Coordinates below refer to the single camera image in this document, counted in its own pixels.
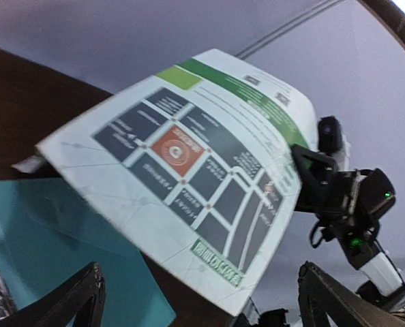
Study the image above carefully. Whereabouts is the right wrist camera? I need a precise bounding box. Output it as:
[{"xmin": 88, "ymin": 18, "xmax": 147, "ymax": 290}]
[{"xmin": 318, "ymin": 116, "xmax": 351, "ymax": 171}]

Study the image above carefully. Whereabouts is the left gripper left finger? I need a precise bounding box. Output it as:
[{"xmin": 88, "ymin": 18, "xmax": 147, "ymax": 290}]
[{"xmin": 0, "ymin": 262, "xmax": 106, "ymax": 327}]

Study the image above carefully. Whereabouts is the right aluminium wall post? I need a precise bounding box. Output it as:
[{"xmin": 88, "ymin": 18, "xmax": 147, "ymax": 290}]
[{"xmin": 235, "ymin": 0, "xmax": 342, "ymax": 60}]

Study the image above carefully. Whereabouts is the colourful printed leaflet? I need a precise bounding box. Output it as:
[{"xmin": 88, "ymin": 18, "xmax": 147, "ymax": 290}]
[{"xmin": 35, "ymin": 49, "xmax": 318, "ymax": 315}]

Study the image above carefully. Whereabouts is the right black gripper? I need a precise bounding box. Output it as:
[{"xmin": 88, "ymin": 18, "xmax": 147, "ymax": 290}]
[{"xmin": 290, "ymin": 144, "xmax": 396, "ymax": 269}]

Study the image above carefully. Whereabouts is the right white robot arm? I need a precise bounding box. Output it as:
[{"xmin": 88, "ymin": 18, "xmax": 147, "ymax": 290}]
[{"xmin": 290, "ymin": 144, "xmax": 405, "ymax": 309}]

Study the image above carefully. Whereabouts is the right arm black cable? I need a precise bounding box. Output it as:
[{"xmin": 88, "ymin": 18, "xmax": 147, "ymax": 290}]
[{"xmin": 307, "ymin": 217, "xmax": 329, "ymax": 249}]

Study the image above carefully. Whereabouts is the teal file folder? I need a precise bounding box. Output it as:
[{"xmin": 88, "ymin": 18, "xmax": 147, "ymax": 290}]
[{"xmin": 0, "ymin": 178, "xmax": 176, "ymax": 326}]

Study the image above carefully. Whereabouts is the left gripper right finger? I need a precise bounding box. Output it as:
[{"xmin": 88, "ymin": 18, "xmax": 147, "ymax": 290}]
[{"xmin": 298, "ymin": 262, "xmax": 405, "ymax": 327}]

